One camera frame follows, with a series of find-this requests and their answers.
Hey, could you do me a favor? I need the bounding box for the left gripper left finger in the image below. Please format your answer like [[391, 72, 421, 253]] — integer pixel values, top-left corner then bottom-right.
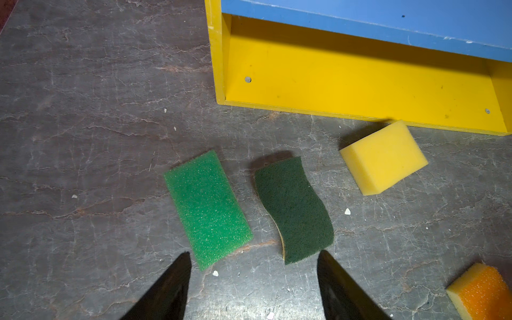
[[121, 252, 191, 319]]

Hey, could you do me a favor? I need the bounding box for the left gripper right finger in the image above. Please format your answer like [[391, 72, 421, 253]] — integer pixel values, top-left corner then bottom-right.
[[317, 250, 390, 319]]

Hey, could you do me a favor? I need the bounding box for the orange sponge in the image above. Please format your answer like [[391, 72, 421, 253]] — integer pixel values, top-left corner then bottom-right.
[[446, 263, 511, 320]]

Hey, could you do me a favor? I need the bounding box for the yellow sponge back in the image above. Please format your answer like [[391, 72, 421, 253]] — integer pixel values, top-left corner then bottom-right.
[[340, 121, 428, 196]]

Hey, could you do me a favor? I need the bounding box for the yellow shelf with coloured boards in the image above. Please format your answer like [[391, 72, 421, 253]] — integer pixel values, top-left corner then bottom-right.
[[205, 1, 511, 136]]

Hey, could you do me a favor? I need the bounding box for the dark green wavy sponge left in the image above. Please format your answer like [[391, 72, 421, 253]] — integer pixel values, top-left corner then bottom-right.
[[254, 157, 334, 265]]

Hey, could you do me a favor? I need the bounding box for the bright green sponge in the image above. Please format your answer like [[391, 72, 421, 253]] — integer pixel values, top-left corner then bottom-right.
[[163, 150, 253, 271]]

